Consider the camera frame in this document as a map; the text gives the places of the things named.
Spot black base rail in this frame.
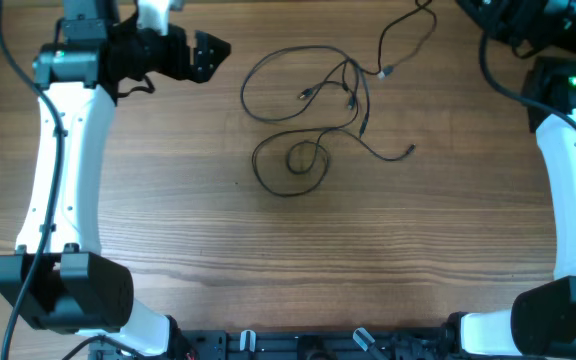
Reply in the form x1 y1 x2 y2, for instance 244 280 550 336
87 327 534 360

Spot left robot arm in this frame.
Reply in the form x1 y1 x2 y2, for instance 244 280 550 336
0 0 231 359

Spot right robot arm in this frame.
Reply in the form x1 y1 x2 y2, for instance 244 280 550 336
453 1 576 359

